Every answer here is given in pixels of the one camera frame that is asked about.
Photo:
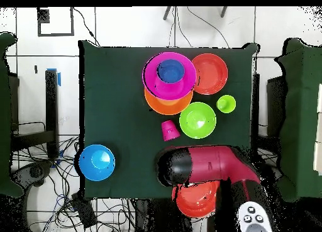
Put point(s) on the large pink bowl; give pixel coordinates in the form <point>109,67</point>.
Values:
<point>151,78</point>

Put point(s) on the white box stack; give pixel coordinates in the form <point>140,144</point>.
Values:
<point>319,154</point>

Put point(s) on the grey tripod leg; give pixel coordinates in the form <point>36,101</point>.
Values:
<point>223,12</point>
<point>167,13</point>

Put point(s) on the green clothed side table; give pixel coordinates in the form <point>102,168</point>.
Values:
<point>299,116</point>
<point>5,116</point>

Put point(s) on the light green cup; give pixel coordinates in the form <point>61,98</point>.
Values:
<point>226,103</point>

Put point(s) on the red-orange bowl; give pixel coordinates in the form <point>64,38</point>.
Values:
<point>212,73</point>
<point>196,200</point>

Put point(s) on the black square floor frame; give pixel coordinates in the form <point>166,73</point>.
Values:
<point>72,20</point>

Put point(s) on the black pedestal foot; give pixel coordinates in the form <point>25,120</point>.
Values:
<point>35,171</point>

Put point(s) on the small dark blue bowl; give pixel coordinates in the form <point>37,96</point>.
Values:
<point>171,72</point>

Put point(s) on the black metal stand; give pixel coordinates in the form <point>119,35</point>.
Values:
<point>51,111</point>

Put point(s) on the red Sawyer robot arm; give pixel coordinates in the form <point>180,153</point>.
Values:
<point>213,164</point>

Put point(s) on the dark green table cloth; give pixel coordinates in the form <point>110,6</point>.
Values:
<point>113,103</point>

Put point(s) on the blue tape strip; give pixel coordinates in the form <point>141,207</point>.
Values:
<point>59,79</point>

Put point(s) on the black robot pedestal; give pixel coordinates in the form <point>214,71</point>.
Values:
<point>158,217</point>

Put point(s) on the black power brick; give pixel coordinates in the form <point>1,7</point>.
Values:
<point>84,212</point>

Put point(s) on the light blue bowl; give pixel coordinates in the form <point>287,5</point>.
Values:
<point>96,164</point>

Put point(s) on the large orange bowl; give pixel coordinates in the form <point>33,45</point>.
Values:
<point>168,108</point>

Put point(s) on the raspberry red cup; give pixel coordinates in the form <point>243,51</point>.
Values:
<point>169,131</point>

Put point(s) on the green bowl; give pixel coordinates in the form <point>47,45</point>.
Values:
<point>197,120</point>

